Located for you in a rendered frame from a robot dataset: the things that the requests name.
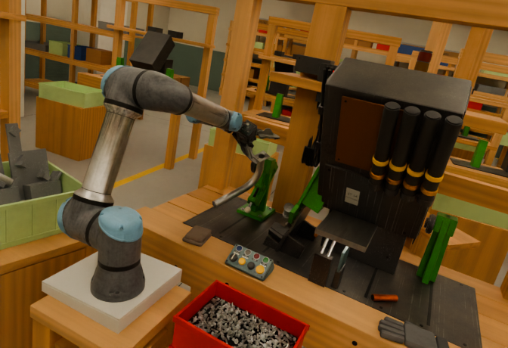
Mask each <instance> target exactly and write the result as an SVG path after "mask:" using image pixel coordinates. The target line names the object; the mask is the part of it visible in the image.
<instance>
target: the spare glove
mask: <svg viewBox="0 0 508 348"><path fill-rule="evenodd" d="M378 331H380V333H379V334H380V336H381V337H382V338H385V339H387V340H391V341H394V342H397V343H403V342H404V345H405V346H407V347H410V348H449V345H448V341H447V340H446V339H445V338H443V337H439V336H437V337H435V335H434V334H433V333H432V332H430V331H426V330H424V329H422V328H420V327H418V326H417V325H415V324H413V323H412V322H409V321H408V320H407V321H405V322H404V324H403V323H402V322H399V321H397V320H394V319H393V318H389V317H388V316H386V317H385V318H384V320H383V319H381V320H380V321H379V325H378Z"/></svg>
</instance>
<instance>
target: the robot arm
mask: <svg viewBox="0 0 508 348"><path fill-rule="evenodd" d="M101 90H102V92H101V93H102V95H103V96H104V97H105V99H104V106H105V108H106V110H107V111H106V113H105V117H104V121H103V123H102V126H101V130H100V132H99V135H98V139H97V141H96V144H95V146H94V150H93V153H92V156H91V159H90V162H89V165H88V169H87V172H86V174H85V178H84V181H83V183H82V187H81V188H80V189H78V190H76V191H74V193H73V196H72V197H69V198H67V199H66V202H65V203H64V202H63V203H62V204H61V206H60V208H59V210H58V213H57V224H58V226H59V228H60V230H61V231H62V232H63V233H64V234H66V235H68V236H69V237H70V238H72V239H75V240H78V241H81V242H82V243H84V244H87V245H88V246H90V247H93V248H95V249H97V250H98V265H97V267H96V269H95V271H94V275H93V276H92V278H91V287H90V291H91V294H92V295H93V296H94V297H95V298H97V299H99V300H101V301H104V302H109V303H119V302H124V301H127V300H131V299H133V298H135V297H137V296H138V295H139V294H140V293H141V292H142V291H143V290H144V287H145V276H144V272H143V269H142V266H141V242H142V235H143V220H142V218H141V215H140V214H139V213H138V212H137V211H136V210H133V209H132V208H129V207H121V206H114V205H113V204H114V200H113V198H112V196H111V193H112V190H113V186H114V184H115V181H116V177H117V175H118V172H119V168H120V165H121V162H122V159H123V156H124V153H125V149H126V146H127V144H128V141H129V137H130V135H131V132H132V128H133V125H134V122H135V120H136V119H137V118H139V117H142V114H143V112H144V110H153V111H159V112H165V113H172V114H174V115H182V114H184V115H185V116H186V118H187V120H188V121H189V122H190V123H195V124H197V123H202V124H205V125H208V126H214V127H217V128H220V129H222V130H223V131H225V132H227V133H232V132H233V133H232V135H233V137H234V138H235V139H236V141H237V142H238V144H239V145H240V148H241V151H242V152H243V153H244V154H245V155H246V156H247V157H248V158H249V159H250V160H251V161H252V162H254V163H255V164H258V162H257V160H255V159H254V158H253V156H254V154H253V153H252V148H253V147H254V145H253V142H254V140H256V135H258V136H259V137H260V139H264V138H269V139H271V138H273V139H274V140H276V139H279V138H280V136H278V135H276V134H274V133H273V132H272V131H271V129H269V128H266V129H265V130H264V131H263V130H261V129H257V125H256V124H254V123H252V122H250V121H249V120H246V121H245V122H244V121H243V118H242V115H241V114H240V113H238V112H235V111H231V110H228V109H226V108H223V107H221V106H219V105H217V104H215V103H213V102H211V101H209V100H207V99H205V98H202V97H200V96H199V95H196V94H194V93H193V92H192V91H191V89H190V88H189V87H187V86H186V85H184V84H182V83H180V82H178V81H176V80H175V79H173V78H171V77H169V76H167V75H165V74H163V73H160V72H156V71H153V70H145V69H141V68H136V67H132V66H127V65H126V66H123V65H118V66H115V67H111V68H110V69H109V70H108V71H107V72H106V73H105V74H104V76H103V78H102V80H101ZM244 123H245V124H244Z"/></svg>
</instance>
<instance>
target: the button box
mask: <svg viewBox="0 0 508 348"><path fill-rule="evenodd" d="M238 246H241V245H239V244H235V246H234V248H233V249H232V251H231V252H230V254H229V255H228V258H227V259H226V260H225V264H227V265H229V266H231V267H233V268H235V269H238V270H240V271H241V272H244V273H246V274H248V275H251V276H252V277H254V278H257V279H258V280H260V281H264V280H265V279H266V278H267V277H268V276H269V275H270V274H271V273H272V271H273V270H274V262H273V260H272V259H270V258H268V257H267V258H268V262H267V263H264V262H263V259H264V258H265V257H266V256H263V255H261V254H259V258H258V259H255V258H254V255H255V254H256V253H257V252H255V251H252V250H250V251H251V253H250V254H249V255H246V254H245V251H246V250H249V249H248V248H245V247H243V246H241V247H242V250H240V251H238V250H237V247H238ZM232 253H235V254H236V255H237V259H236V260H235V261H231V260H230V255H231V254H232ZM240 258H244V259H245V260H246V262H245V264H243V265H241V264H239V262H238V261H239V259H240ZM249 262H253V263H254V264H255V267H254V268H253V269H249V268H248V266H247V264H248V263H249ZM257 266H264V268H265V271H264V272H263V273H262V274H258V273H257V272H256V267H257Z"/></svg>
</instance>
